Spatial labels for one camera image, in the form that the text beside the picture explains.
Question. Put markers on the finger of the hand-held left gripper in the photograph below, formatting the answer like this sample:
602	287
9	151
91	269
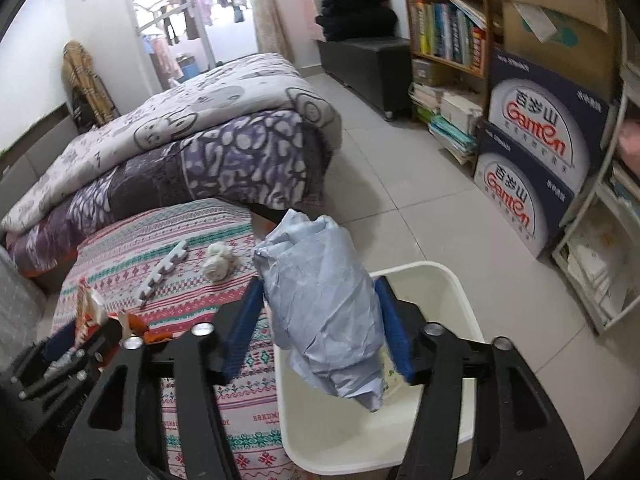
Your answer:
105	337

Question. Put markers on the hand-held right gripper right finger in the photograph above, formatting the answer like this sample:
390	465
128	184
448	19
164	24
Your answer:
396	332

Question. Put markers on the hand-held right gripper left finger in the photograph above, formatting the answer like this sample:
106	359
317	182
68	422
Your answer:
245	322

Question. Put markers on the red white snack packet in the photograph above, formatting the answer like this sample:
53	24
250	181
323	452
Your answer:
92	310

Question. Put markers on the orange wrapper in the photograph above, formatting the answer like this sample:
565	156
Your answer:
145	330

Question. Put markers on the white tissue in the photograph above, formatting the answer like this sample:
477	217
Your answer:
220	260

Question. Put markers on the pale blue plastic bag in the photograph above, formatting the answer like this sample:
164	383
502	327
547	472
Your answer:
320	300

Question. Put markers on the white foam puzzle strip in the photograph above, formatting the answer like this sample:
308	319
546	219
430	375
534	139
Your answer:
162	272

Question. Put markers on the white plastic bin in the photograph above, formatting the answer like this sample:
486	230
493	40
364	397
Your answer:
350	435

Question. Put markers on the grey dotted pillow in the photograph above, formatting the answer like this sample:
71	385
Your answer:
17	300

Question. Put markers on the striped patterned bed sheet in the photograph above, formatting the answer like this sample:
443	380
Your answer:
175	240

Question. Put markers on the purple patterned blanket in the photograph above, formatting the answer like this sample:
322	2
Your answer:
225	160

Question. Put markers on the blue white printed carton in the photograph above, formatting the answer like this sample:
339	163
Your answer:
515	195
540	110

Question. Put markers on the grey padded headboard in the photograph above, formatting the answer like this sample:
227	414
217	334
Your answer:
35	160

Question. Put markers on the stack of white papers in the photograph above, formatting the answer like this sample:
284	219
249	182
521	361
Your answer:
595	265

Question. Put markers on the stack of books on floor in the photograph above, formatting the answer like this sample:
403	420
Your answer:
450	120

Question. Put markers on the white cartoon print quilt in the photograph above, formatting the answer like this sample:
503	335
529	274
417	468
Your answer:
175	110

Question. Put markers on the small grey box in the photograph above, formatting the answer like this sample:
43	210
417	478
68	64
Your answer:
425	72

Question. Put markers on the black storage bench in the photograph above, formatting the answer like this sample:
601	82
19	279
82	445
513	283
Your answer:
365	70

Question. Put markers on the white metal rack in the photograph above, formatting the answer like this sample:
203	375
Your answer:
607	170

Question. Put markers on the row of thick colourful books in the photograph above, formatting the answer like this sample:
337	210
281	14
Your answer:
445	32

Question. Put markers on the pink cloth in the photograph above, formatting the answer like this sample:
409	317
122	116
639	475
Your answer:
307	20

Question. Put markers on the hanging laundry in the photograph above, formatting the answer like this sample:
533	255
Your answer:
200	15

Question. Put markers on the wooden bookshelf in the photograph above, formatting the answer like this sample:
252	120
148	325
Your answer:
492	35

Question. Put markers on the beige curtain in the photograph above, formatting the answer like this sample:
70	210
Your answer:
267	10

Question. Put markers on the brown cardboard box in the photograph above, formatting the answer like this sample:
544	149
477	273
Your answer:
550	50

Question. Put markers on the pile of black clothing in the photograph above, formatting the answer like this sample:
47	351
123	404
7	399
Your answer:
355	10

